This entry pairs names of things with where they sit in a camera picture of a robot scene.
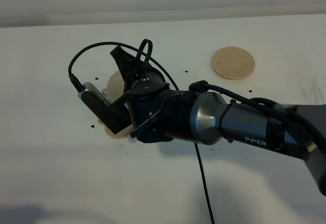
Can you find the beige ceramic teapot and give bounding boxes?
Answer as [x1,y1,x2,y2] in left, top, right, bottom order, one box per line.
[101,71,124,103]

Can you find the black cable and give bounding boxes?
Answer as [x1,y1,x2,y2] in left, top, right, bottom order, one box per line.
[68,39,326,224]

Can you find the near beige teacup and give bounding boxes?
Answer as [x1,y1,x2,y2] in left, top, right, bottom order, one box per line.
[98,119,105,126]

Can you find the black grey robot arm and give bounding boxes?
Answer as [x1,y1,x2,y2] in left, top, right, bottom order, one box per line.
[111,47,325,194]

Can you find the near beige cup saucer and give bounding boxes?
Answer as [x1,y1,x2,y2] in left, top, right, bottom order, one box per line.
[104,125,133,139]

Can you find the round beige teapot saucer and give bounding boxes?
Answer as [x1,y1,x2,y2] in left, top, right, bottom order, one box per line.
[211,47,255,80]

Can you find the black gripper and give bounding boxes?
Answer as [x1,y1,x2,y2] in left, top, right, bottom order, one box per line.
[110,46,197,144]

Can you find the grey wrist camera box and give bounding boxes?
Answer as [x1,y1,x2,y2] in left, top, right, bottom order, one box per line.
[78,82,132,134]

